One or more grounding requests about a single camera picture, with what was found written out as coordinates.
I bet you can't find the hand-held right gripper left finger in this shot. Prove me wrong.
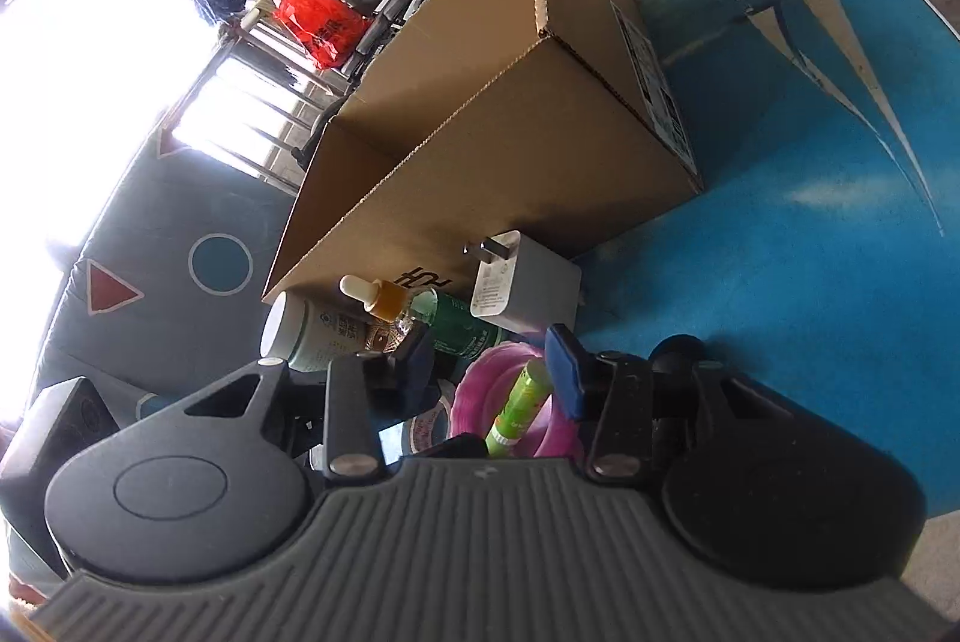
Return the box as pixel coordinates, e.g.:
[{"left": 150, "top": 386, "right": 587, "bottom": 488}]
[{"left": 184, "top": 321, "right": 440, "bottom": 485}]

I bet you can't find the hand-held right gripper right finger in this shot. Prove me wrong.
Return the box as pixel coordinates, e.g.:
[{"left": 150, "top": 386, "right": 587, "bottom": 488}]
[{"left": 544, "top": 323, "right": 796, "bottom": 485}]

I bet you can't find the green dropper bottle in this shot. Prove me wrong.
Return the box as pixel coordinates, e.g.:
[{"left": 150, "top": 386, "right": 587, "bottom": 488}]
[{"left": 339, "top": 273, "right": 518, "bottom": 362}]

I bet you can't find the pink tape spool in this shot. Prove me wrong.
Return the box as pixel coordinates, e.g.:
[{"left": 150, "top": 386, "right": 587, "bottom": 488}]
[{"left": 448, "top": 342, "right": 586, "bottom": 461}]

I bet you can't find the white charger plug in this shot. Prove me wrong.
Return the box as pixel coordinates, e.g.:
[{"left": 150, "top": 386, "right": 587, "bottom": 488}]
[{"left": 461, "top": 229, "right": 584, "bottom": 343}]

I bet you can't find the white pill bottle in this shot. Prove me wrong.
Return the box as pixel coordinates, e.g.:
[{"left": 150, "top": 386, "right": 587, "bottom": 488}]
[{"left": 260, "top": 293, "right": 391, "bottom": 374}]

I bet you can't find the brown cardboard box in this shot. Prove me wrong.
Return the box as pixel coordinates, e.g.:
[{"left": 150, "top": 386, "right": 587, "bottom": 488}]
[{"left": 261, "top": 0, "right": 706, "bottom": 305}]

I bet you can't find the grey blanket with coloured shapes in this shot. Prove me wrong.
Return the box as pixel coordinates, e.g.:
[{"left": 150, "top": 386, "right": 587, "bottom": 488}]
[{"left": 22, "top": 139, "right": 323, "bottom": 410}]

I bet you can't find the large red plastic bag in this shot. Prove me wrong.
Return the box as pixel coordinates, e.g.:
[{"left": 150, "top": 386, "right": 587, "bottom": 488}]
[{"left": 271, "top": 0, "right": 370, "bottom": 71}]

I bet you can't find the metal window railing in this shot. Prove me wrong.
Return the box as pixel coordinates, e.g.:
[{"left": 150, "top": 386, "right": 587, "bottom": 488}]
[{"left": 161, "top": 4, "right": 361, "bottom": 193}]

